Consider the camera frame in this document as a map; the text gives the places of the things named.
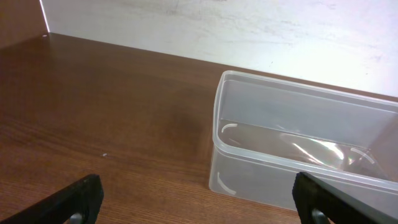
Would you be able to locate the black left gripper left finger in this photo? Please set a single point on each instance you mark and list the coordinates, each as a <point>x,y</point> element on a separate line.
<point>80,202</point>

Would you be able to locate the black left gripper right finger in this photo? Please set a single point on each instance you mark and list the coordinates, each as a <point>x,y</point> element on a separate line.
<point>318,202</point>

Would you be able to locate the clear plastic container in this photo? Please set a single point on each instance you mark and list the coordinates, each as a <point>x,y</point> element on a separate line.
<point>267,130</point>

